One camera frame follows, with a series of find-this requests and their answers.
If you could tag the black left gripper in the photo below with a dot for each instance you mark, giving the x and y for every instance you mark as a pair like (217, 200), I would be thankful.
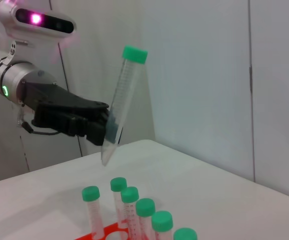
(54, 105)

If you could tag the clear tube green cap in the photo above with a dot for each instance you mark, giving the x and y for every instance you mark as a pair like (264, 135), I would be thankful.
(134, 53)

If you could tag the pink-stained tube green cap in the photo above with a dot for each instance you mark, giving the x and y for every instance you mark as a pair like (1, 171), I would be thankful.
(90, 194)
(162, 220)
(145, 207)
(185, 234)
(129, 195)
(118, 184)

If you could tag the orange test tube rack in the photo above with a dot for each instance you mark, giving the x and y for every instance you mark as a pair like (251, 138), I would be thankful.
(107, 228)

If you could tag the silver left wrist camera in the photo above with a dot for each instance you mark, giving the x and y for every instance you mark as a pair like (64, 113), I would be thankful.
(47, 22)

